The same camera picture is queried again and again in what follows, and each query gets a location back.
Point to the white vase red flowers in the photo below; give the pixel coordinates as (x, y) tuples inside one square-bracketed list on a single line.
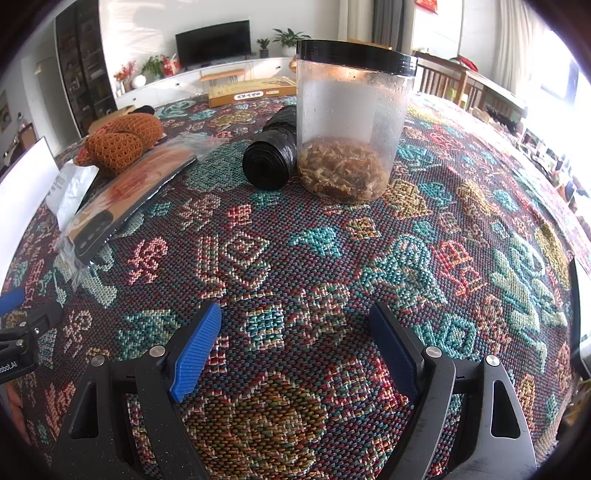
[(138, 81)]

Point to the yellow-green plastic stool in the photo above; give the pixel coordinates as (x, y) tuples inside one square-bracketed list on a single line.
[(455, 97)]

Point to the red wall hanging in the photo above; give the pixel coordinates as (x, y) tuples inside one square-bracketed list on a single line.
[(427, 3)]

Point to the black cloth bundle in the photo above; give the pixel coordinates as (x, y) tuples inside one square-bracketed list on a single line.
[(144, 110)]

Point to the white television cabinet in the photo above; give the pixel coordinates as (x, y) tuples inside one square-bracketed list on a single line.
[(152, 87)]

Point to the brown mesh bag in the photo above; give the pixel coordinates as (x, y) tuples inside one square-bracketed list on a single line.
[(122, 147)]

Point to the small green potted plant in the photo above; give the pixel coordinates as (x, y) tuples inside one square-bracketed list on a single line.
[(263, 46)]

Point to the grey curtain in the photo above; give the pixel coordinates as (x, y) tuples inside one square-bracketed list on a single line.
[(390, 23)]

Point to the multicoloured woven patterned blanket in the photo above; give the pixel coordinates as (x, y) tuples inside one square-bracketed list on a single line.
[(295, 258)]

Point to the red cloth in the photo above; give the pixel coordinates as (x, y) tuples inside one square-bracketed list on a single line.
[(467, 62)]

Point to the bushy green potted plant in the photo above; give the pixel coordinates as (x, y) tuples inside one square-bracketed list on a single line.
[(152, 64)]

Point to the row of cluttered small ornaments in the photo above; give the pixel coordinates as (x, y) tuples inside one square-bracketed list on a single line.
[(545, 152)]

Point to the black garbage bag roll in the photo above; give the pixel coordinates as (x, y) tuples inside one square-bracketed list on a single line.
[(268, 157)]

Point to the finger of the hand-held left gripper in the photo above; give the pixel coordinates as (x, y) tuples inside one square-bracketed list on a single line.
[(9, 301), (44, 316)]

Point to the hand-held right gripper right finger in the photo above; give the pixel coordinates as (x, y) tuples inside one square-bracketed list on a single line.
[(392, 346)]

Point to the framed wall picture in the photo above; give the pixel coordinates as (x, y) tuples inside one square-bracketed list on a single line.
[(4, 110)]

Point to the flat yellow cardboard box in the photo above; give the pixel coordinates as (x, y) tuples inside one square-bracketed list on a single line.
[(251, 94)]

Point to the large green potted plant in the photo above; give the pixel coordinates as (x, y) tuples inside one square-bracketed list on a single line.
[(288, 37)]

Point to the white sheer curtain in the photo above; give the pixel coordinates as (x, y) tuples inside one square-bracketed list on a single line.
[(521, 37)]

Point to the wooden bench black legs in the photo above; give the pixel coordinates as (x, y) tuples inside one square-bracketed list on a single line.
[(221, 73)]

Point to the clear plastic jar black lid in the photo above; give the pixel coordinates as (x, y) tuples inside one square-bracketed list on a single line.
[(351, 120)]

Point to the red gift bag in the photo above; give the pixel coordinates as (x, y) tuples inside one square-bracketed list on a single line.
[(171, 67)]

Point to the tall black display cabinet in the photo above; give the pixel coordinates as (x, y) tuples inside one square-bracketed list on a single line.
[(83, 60)]

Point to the black flat television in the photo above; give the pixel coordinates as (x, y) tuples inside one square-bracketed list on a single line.
[(212, 44)]

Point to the red mesh pouch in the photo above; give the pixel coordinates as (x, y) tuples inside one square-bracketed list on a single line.
[(82, 159)]

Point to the wooden slatted bench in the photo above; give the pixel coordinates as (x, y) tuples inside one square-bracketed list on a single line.
[(443, 78)]

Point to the white paper sheet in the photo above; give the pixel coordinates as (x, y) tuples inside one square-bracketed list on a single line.
[(27, 170)]

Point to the large window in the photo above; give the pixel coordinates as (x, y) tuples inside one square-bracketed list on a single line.
[(558, 83)]

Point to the orange printed plastic package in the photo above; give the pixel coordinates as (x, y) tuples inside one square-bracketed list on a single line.
[(138, 175)]

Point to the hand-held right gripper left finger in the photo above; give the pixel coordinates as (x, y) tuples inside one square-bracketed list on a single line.
[(198, 346)]

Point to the person's left hand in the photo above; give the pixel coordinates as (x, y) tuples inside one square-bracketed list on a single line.
[(14, 408)]

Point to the white foil packet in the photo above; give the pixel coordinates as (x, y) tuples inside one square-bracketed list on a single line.
[(69, 194)]

